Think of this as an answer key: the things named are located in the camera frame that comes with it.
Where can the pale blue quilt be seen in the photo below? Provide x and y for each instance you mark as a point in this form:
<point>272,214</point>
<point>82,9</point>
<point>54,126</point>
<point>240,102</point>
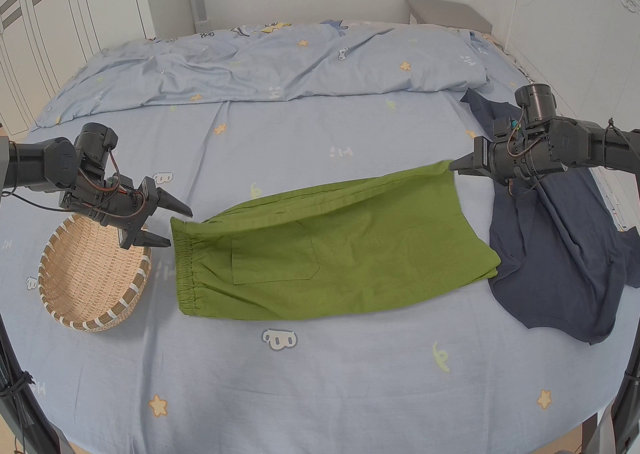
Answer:
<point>300,71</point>

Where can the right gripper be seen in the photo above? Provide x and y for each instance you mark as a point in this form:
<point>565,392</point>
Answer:
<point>505,159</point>

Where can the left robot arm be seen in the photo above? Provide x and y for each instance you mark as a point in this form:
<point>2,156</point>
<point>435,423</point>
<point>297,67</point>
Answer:
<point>30,162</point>

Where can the dark blue garment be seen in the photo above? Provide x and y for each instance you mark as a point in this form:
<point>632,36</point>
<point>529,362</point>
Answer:
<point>550,252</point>

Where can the round woven basket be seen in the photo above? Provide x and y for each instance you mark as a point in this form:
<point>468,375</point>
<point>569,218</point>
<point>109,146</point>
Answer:
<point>85,282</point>

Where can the green shorts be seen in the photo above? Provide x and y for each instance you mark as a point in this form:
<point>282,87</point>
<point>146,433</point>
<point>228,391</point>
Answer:
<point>350,242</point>

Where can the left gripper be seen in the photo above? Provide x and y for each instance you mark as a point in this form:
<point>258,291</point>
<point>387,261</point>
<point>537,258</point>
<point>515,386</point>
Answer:
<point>115,207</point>

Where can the grey bedside table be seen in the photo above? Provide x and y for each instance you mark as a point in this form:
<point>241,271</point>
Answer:
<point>440,11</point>

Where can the white wardrobe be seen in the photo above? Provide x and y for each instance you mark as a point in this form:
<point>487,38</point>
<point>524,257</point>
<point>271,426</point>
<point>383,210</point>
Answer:
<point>50,16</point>

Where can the bed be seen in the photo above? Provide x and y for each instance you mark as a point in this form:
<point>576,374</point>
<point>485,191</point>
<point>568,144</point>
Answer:
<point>300,142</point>

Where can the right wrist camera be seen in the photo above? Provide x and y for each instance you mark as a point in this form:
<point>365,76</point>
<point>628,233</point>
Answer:
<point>502,127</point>

